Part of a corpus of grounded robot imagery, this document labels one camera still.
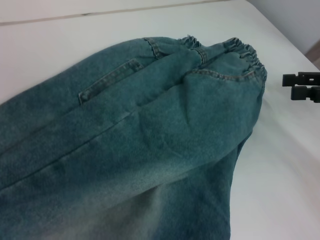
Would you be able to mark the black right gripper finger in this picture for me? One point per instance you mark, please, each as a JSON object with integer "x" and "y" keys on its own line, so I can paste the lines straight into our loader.
{"x": 303, "y": 93}
{"x": 300, "y": 79}

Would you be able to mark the blue denim shorts basketball print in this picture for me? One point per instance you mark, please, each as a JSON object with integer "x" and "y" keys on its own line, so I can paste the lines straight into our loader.
{"x": 137, "y": 137}

